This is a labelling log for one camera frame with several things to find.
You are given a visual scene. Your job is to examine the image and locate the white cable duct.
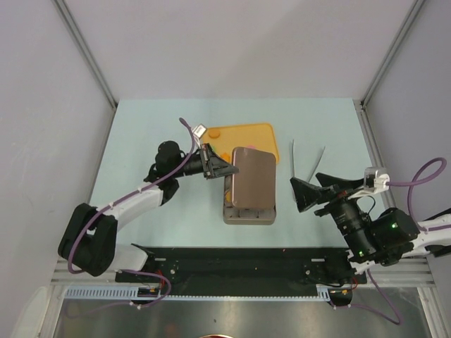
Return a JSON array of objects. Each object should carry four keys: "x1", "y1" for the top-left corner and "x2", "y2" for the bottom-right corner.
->
[{"x1": 65, "y1": 285, "x2": 160, "y2": 301}]

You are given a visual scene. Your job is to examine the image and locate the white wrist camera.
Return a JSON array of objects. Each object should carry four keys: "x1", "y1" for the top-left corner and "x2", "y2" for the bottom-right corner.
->
[
  {"x1": 363, "y1": 167, "x2": 390, "y2": 192},
  {"x1": 192, "y1": 124, "x2": 207, "y2": 138}
]

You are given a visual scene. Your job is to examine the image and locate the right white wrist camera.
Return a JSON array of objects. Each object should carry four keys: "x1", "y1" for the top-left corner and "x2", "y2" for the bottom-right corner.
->
[{"x1": 363, "y1": 167, "x2": 390, "y2": 192}]

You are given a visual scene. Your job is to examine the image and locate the yellow plastic tray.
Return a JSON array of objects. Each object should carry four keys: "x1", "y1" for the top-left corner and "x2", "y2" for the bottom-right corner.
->
[{"x1": 202, "y1": 123, "x2": 280, "y2": 163}]

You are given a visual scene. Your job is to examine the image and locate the metal tongs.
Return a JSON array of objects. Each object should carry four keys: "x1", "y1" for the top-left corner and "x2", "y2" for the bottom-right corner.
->
[{"x1": 289, "y1": 139, "x2": 326, "y2": 182}]

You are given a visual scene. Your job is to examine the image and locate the aluminium frame post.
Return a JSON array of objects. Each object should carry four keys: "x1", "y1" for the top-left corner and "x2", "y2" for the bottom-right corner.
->
[
  {"x1": 360, "y1": 0, "x2": 427, "y2": 108},
  {"x1": 51, "y1": 0, "x2": 118, "y2": 112}
]

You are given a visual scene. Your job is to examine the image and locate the gold tin lid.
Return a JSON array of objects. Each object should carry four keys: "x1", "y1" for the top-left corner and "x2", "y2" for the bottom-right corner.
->
[{"x1": 230, "y1": 147, "x2": 276, "y2": 209}]

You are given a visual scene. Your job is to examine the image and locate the gold cookie tin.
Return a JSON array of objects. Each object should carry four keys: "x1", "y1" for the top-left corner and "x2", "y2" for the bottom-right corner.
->
[{"x1": 223, "y1": 176, "x2": 277, "y2": 225}]

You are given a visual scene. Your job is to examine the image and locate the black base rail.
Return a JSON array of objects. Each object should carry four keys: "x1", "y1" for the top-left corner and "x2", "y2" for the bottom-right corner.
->
[{"x1": 115, "y1": 247, "x2": 367, "y2": 297}]

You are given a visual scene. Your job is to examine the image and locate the left aluminium frame post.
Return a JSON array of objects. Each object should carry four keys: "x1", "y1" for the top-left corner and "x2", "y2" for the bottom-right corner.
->
[{"x1": 51, "y1": 0, "x2": 118, "y2": 112}]

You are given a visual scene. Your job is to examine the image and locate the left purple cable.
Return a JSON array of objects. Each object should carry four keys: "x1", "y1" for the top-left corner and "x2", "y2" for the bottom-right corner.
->
[{"x1": 67, "y1": 117, "x2": 205, "y2": 275}]

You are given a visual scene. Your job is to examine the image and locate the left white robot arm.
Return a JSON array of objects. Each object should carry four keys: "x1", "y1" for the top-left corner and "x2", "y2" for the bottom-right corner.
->
[{"x1": 58, "y1": 141, "x2": 238, "y2": 282}]

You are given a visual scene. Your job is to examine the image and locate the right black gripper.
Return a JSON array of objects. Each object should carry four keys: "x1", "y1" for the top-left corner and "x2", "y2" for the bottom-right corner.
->
[{"x1": 287, "y1": 173, "x2": 376, "y2": 261}]

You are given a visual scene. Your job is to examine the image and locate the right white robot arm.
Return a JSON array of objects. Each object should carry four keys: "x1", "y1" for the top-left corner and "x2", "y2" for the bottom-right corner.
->
[{"x1": 290, "y1": 167, "x2": 450, "y2": 274}]

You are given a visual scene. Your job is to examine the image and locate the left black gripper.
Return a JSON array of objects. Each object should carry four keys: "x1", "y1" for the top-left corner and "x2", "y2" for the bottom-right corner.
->
[{"x1": 171, "y1": 144, "x2": 238, "y2": 180}]

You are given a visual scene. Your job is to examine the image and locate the right aluminium frame post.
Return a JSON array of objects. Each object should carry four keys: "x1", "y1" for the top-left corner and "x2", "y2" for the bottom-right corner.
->
[{"x1": 360, "y1": 0, "x2": 427, "y2": 108}]

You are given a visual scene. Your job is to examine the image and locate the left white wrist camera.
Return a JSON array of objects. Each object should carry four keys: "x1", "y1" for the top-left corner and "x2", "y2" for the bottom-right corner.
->
[{"x1": 192, "y1": 124, "x2": 207, "y2": 138}]

